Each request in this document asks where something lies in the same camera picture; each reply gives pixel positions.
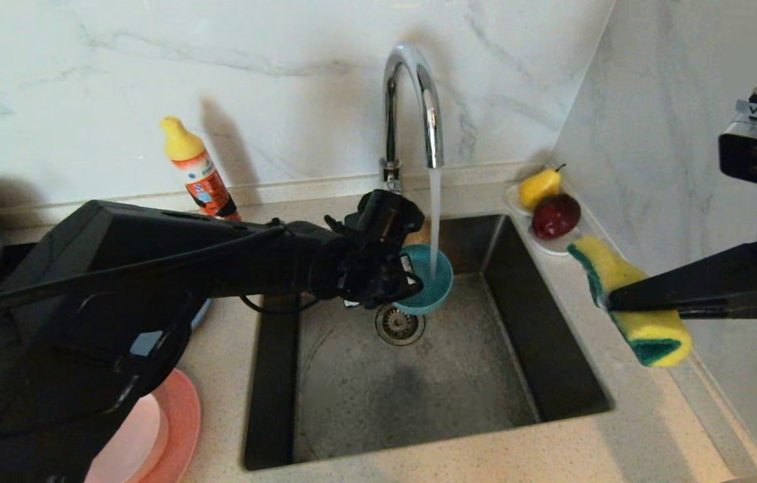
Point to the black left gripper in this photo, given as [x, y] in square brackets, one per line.
[365, 278]

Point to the teal bowl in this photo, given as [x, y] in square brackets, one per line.
[435, 285]

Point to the yellow fish-shaped sponge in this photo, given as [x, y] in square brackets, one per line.
[610, 265]

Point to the chrome gooseneck faucet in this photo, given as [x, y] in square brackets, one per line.
[390, 127]

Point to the orange yellow-capped detergent bottle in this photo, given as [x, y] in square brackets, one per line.
[194, 168]

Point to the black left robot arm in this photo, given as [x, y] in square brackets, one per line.
[117, 228]

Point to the stainless steel sink basin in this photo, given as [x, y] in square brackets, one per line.
[365, 396]

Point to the round metal drain strainer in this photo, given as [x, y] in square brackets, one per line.
[402, 329]

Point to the small white fruit dish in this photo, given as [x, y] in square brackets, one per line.
[556, 247]

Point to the yellow pear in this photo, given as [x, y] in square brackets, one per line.
[538, 189]

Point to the dark red apple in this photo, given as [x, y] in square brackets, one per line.
[556, 217]

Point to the blue plate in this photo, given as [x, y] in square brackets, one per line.
[200, 312]

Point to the large salmon pink plate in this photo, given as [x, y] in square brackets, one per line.
[184, 416]

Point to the small pale pink plate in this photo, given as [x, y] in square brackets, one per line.
[140, 436]

